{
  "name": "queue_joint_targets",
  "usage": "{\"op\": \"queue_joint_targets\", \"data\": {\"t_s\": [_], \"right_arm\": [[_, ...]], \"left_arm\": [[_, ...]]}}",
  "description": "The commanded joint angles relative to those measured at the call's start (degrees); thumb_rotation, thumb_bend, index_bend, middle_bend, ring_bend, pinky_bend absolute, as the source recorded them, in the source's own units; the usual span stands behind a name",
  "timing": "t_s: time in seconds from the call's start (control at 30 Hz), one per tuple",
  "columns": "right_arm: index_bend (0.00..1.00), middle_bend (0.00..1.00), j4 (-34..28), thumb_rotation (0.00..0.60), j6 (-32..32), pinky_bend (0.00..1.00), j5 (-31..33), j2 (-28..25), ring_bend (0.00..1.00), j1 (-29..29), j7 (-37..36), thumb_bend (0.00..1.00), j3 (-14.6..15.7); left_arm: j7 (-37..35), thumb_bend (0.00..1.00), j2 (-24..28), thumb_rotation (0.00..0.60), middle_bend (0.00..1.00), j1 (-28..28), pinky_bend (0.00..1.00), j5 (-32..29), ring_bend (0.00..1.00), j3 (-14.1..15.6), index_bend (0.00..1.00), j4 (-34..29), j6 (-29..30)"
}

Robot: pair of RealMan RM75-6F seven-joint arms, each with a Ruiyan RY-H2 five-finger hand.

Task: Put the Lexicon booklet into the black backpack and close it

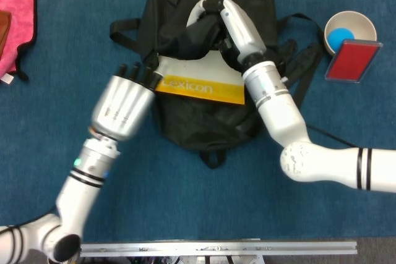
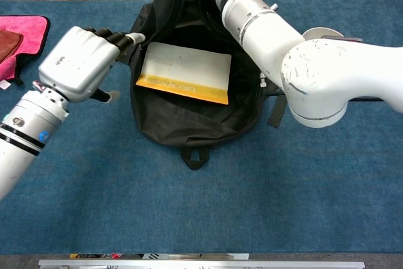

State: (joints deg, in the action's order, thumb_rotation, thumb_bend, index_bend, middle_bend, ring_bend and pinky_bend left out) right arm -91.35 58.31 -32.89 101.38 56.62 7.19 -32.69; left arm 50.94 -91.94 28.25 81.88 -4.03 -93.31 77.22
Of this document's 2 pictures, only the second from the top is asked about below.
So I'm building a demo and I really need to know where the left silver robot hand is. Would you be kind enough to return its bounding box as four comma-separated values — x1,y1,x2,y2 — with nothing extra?
33,26,146,105

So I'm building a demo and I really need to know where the white yellow Lexicon book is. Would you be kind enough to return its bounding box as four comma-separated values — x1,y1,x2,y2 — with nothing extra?
135,41,233,106

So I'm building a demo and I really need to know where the black backpack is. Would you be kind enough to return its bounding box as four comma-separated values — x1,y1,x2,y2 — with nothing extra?
129,0,289,171

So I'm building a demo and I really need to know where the pink towel black trim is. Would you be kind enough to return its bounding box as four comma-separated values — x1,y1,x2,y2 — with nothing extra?
0,14,51,86

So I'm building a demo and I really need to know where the brown object on cloth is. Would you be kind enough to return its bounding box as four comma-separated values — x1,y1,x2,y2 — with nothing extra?
0,29,25,62

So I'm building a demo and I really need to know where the beige bowl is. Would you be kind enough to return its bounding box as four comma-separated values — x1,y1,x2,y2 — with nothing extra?
302,26,346,42

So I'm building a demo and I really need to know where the red pad clear case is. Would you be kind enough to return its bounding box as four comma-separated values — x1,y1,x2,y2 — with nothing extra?
321,35,363,43

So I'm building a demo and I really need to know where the blue felt table cover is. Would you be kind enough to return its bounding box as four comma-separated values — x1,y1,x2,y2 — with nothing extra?
0,0,403,255

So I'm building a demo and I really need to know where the aluminium profile rail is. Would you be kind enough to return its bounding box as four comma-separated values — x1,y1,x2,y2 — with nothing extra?
38,258,366,269

